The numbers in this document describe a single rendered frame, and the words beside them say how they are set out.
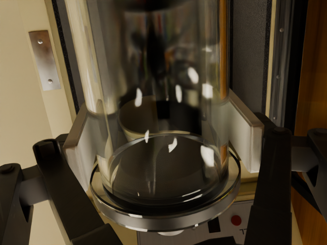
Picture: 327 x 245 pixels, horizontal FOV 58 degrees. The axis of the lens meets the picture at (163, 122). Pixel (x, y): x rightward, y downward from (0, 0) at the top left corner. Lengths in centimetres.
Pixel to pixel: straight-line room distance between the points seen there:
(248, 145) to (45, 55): 28
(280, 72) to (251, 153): 26
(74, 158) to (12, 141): 80
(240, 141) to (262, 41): 24
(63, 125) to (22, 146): 56
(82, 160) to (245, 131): 9
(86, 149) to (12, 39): 70
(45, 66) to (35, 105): 51
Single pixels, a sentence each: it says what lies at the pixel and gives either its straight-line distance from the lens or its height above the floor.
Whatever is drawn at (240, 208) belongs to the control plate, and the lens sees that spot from 45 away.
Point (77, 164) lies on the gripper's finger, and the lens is 16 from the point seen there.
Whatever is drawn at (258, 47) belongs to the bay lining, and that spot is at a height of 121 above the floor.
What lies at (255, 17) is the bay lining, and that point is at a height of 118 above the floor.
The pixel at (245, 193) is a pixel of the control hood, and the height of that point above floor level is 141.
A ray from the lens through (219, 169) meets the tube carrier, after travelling 19.
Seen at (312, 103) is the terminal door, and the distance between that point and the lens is 37.
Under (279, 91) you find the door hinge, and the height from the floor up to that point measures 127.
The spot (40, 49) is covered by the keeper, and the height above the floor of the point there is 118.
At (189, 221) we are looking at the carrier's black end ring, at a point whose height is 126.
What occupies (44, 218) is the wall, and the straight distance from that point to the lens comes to 109.
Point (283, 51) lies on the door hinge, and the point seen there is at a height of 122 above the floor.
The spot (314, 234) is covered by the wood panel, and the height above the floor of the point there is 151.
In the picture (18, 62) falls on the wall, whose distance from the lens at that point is 87.
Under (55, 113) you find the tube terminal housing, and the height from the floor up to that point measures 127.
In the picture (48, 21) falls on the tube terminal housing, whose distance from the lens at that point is 38.
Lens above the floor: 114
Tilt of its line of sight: 24 degrees up
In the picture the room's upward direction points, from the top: 175 degrees clockwise
